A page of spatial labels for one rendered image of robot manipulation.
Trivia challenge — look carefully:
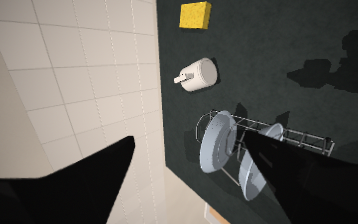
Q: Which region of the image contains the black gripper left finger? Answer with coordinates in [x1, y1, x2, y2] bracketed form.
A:
[0, 136, 135, 224]

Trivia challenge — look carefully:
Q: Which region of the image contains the grey metal dish rack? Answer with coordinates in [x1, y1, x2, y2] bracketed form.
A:
[196, 109, 334, 163]

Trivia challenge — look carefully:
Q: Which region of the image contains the grey mug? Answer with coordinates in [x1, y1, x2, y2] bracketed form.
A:
[174, 58, 217, 92]

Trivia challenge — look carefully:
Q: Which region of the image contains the yellow sponge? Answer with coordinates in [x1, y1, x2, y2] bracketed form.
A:
[179, 2, 211, 29]

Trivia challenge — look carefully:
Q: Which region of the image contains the white round plate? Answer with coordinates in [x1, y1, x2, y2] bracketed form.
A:
[200, 110, 237, 173]
[239, 123, 283, 200]

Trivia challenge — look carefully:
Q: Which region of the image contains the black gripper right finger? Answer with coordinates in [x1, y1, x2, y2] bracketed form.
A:
[244, 130, 358, 224]

